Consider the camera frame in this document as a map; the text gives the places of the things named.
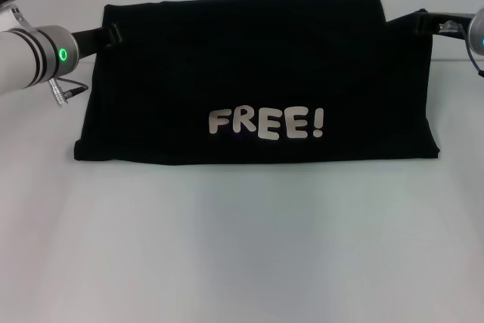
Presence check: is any black shirt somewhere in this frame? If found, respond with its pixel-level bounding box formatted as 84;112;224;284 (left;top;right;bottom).
73;0;442;167

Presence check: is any dark right arm cable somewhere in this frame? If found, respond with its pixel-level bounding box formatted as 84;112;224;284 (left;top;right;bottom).
461;31;484;79

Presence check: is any dark red cable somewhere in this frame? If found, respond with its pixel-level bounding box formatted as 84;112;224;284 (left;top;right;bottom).
48;76;90;108

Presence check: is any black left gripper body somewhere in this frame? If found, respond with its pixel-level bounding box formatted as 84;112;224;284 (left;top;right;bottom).
70;26;114;61

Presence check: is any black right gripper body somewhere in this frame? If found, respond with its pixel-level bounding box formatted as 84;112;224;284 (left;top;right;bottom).
428;12;473;42

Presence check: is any silver cable connector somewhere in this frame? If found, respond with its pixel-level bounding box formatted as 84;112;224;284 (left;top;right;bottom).
438;19;461;33

